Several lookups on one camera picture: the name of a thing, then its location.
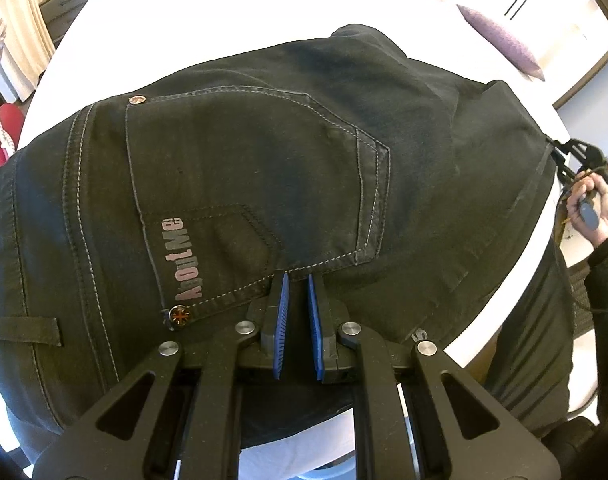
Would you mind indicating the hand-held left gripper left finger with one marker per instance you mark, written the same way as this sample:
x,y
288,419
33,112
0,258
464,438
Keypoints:
x,y
281,321

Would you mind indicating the bed with white sheet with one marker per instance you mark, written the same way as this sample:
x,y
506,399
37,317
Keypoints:
x,y
233,10

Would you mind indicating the person's dark clothed body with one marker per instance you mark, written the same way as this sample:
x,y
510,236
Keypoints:
x,y
529,335

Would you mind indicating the black denim pants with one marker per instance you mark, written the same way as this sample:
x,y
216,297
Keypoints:
x,y
284,160

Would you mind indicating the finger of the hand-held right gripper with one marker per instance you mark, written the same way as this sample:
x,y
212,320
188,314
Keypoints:
x,y
564,170
566,146

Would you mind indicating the purple pillow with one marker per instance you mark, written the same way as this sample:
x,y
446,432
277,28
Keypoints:
x,y
504,40

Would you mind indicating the grey nightstand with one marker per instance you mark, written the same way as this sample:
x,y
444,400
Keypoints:
x,y
68,5

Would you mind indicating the cream curtain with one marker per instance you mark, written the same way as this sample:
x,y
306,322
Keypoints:
x,y
23,35

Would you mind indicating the person's right hand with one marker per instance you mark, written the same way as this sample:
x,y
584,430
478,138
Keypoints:
x,y
606,212

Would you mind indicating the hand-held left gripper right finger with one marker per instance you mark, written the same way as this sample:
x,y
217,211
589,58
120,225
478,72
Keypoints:
x,y
316,326

